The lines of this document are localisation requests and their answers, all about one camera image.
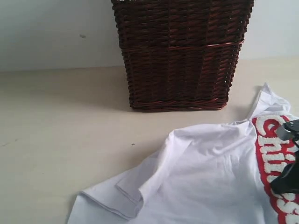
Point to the dark brown wicker basket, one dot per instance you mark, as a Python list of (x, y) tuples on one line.
[(180, 55)]

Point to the white t-shirt red lettering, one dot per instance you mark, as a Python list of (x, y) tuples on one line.
[(204, 174)]

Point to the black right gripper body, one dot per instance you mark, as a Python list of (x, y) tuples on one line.
[(287, 181)]

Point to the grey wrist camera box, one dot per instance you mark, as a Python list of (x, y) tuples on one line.
[(289, 130)]

